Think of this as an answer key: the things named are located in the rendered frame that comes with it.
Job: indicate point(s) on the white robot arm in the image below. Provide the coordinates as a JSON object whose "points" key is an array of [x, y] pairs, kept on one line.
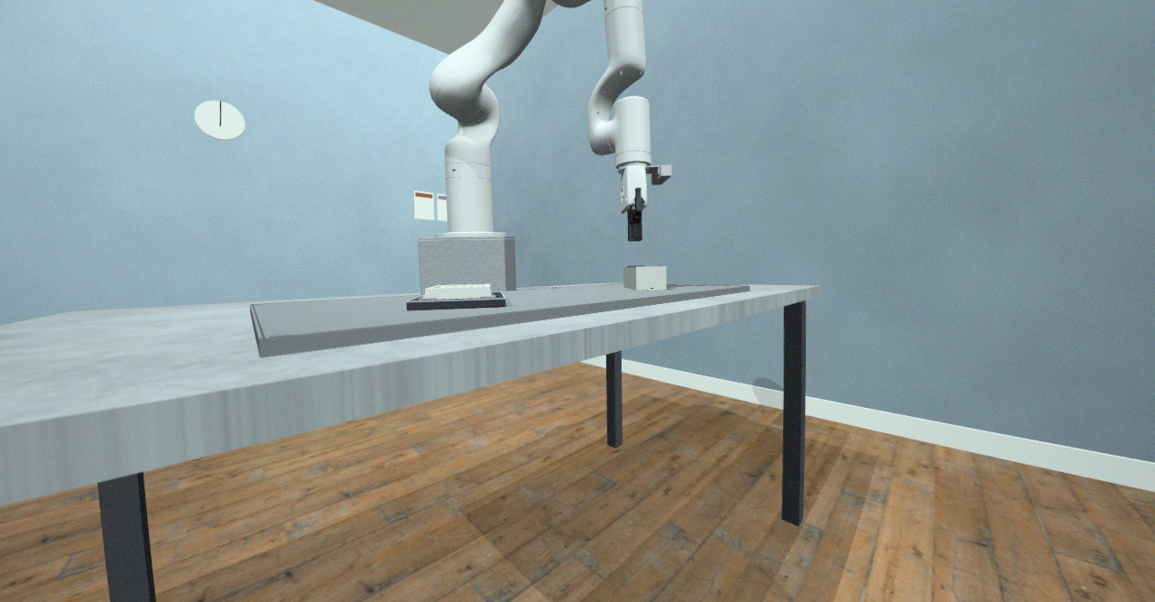
{"points": [[455, 88]]}

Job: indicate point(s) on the white operator panel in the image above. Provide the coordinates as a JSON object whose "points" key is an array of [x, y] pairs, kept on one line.
{"points": [[645, 278]]}

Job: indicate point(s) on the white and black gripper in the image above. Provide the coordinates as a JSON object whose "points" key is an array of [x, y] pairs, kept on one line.
{"points": [[633, 190]]}

